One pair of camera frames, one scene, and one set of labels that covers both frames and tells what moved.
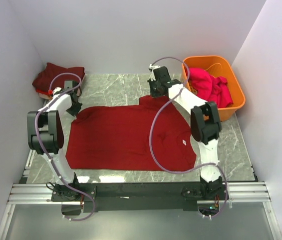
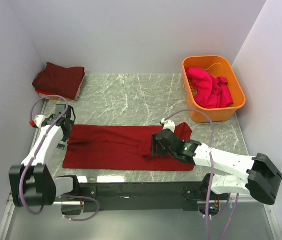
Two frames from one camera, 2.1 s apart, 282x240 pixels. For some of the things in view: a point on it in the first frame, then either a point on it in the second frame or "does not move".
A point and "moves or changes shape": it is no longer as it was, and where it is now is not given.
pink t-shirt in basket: [210, 88] does not move
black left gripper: [76, 110] -> [64, 139]
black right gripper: [151, 82] -> [153, 142]
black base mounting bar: [98, 197] does not move
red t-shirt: [117, 138] moves or changes shape
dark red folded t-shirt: [43, 80] does not move
